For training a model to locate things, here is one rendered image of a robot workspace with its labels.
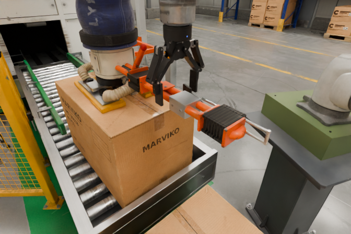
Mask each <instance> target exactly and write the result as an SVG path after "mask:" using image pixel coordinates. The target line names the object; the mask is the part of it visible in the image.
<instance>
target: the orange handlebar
mask: <svg viewBox="0 0 351 234"><path fill-rule="evenodd" d="M141 44H146V45H147V50H146V52H145V54H150V53H154V46H153V45H150V44H147V43H144V42H141V41H138V40H137V45H139V46H140V45H141ZM137 54H138V51H135V56H137ZM145 54H144V55H145ZM125 66H126V67H128V68H130V69H132V67H133V66H132V65H131V64H129V63H126V64H125ZM115 69H116V70H117V71H119V72H120V73H122V74H124V75H125V76H127V73H128V70H126V69H125V68H123V67H121V66H120V65H117V66H116V67H115ZM161 83H162V86H163V99H164V100H166V101H167V102H169V96H171V95H174V94H177V93H179V92H181V91H180V90H178V89H176V88H174V87H175V85H173V84H171V83H169V82H167V81H161ZM143 86H144V87H145V88H146V89H148V90H150V91H151V92H152V93H151V94H152V95H153V96H155V94H154V93H153V85H151V84H149V83H148V82H144V85H143ZM196 108H197V109H199V110H201V111H202V112H204V111H206V110H208V109H210V108H211V107H210V106H208V105H206V104H204V103H202V102H200V101H199V102H198V103H197V104H196ZM185 113H187V114H188V115H190V116H191V117H193V118H195V119H196V120H198V114H199V113H201V112H199V111H197V110H196V109H194V108H193V107H191V106H188V107H187V108H186V109H185ZM245 134H246V128H245V126H244V125H242V126H240V127H239V128H238V129H237V130H234V131H232V132H231V134H230V135H229V139H232V140H238V139H241V138H243V137H244V136H245Z"/></svg>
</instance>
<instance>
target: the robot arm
mask: <svg viewBox="0 0 351 234"><path fill-rule="evenodd" d="M195 7H196V0H159V10H160V21H161V22H162V23H164V24H163V38H164V40H165V44H164V46H157V45H156V46H154V56H153V59H152V61H151V64H150V67H149V70H148V73H147V76H146V79H145V81H146V82H148V83H149V84H151V85H153V93H154V94H155V103H157V104H158V105H160V106H163V86H162V83H161V80H162V78H163V77H164V75H165V73H166V71H167V69H168V68H169V66H170V64H172V63H173V61H174V60H175V61H176V60H178V59H183V58H185V60H186V61H187V62H188V64H189V65H190V66H191V68H192V69H191V70H190V86H189V87H190V88H192V91H193V92H197V82H198V76H199V72H201V71H202V69H201V68H204V62H203V59H202V56H201V53H200V50H199V47H198V40H197V39H192V38H191V37H192V24H191V23H193V22H194V21H195ZM189 48H190V49H191V52H192V54H193V57H194V59H193V57H192V54H191V53H190V52H189ZM164 52H165V53H164ZM163 54H164V56H163ZM168 57H169V58H168ZM303 100H305V101H306V102H297V103H296V106H297V107H299V108H301V109H303V110H304V111H306V112H307V113H308V114H310V115H311V116H313V117H314V118H316V119H317V120H319V121H320V122H321V123H322V124H323V125H325V126H332V125H340V124H351V115H349V114H350V112H351V54H341V55H340V56H338V57H336V58H334V59H333V60H332V61H331V62H330V63H329V64H328V65H327V67H326V68H325V69H324V71H323V72H322V74H321V76H320V78H319V80H318V82H317V84H316V86H315V88H314V91H313V94H312V96H310V95H304V96H303Z"/></svg>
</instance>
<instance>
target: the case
mask: <svg viewBox="0 0 351 234"><path fill-rule="evenodd" d="M77 80H81V78H80V76H79V75H78V76H74V77H70V78H65V79H62V80H58V81H55V85H56V89H57V92H58V95H59V98H60V101H61V104H62V107H63V110H64V114H65V117H66V120H67V124H68V127H69V130H70V132H71V136H72V139H73V142H74V144H75V145H76V146H77V148H78V149H79V150H80V152H81V153H82V154H83V156H84V157H85V158H86V160H87V161H88V162H89V164H90V165H91V166H92V168H93V169H94V171H95V172H96V173H97V175H98V176H99V178H100V179H101V180H102V182H103V183H104V184H105V186H106V187H107V188H108V190H109V191H110V192H111V194H112V195H113V196H114V198H115V199H116V200H117V202H118V203H119V204H120V206H121V207H122V208H125V207H126V206H128V205H129V204H131V203H132V202H134V201H135V200H137V199H138V198H140V197H141V196H143V195H144V194H146V193H147V192H149V191H150V190H152V189H153V188H155V187H156V186H158V185H159V184H161V183H163V182H164V181H166V180H167V179H169V178H170V177H172V176H173V175H175V174H176V173H178V172H179V171H181V170H182V169H184V168H185V167H187V166H188V165H190V164H191V163H192V154H193V136H194V118H193V117H189V118H187V119H184V118H182V117H180V116H179V115H177V114H176V113H174V112H173V111H171V110H170V109H169V102H167V101H166V100H164V99H163V106H160V105H158V104H157V103H155V96H151V97H148V98H144V97H143V96H141V95H140V94H135V95H131V94H129V95H127V96H125V97H123V98H121V99H123V100H124V101H125V103H126V106H123V107H120V108H118V109H115V110H112V111H109V112H106V113H101V112H100V111H99V110H98V109H97V108H96V106H95V105H94V104H93V103H92V102H91V101H90V100H89V99H88V98H87V97H86V96H85V95H84V94H83V93H82V92H81V91H80V90H79V89H78V88H77V87H76V86H75V84H74V81H77Z"/></svg>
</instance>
